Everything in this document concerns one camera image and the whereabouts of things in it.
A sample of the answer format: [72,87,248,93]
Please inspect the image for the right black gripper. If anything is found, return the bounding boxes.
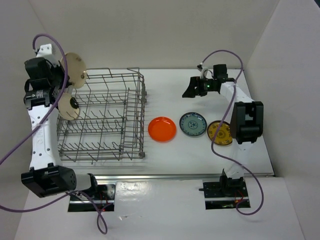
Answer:
[182,76,214,98]

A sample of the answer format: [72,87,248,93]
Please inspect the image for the cream plate small motifs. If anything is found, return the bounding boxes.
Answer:
[60,52,87,89]

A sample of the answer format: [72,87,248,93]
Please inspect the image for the cream plate green patch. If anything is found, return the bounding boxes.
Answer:
[58,92,80,121]

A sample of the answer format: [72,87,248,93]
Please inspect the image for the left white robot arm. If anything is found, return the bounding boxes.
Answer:
[21,57,100,200]

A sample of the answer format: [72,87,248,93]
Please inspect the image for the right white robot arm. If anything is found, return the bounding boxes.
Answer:
[182,63,264,198]

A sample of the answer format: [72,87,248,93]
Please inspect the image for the blue patterned plate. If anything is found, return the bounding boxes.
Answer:
[179,112,208,137]

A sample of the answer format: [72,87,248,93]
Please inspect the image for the orange plate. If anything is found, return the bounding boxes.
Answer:
[147,116,177,143]

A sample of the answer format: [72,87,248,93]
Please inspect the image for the yellow patterned plate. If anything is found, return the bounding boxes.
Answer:
[207,120,233,146]

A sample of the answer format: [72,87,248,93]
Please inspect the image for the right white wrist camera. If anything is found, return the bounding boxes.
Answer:
[196,62,209,79]

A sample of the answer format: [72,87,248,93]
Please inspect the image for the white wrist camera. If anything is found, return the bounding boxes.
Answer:
[35,43,60,67]
[196,62,209,79]

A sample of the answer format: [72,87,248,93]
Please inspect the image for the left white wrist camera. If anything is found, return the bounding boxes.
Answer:
[35,43,60,67]

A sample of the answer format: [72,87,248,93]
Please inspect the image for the grey wire dish rack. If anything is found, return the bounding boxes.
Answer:
[57,67,147,165]

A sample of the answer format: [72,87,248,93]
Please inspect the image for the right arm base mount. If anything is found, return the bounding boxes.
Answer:
[198,181,251,210]

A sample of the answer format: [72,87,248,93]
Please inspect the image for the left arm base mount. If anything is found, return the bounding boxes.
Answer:
[67,182,116,213]

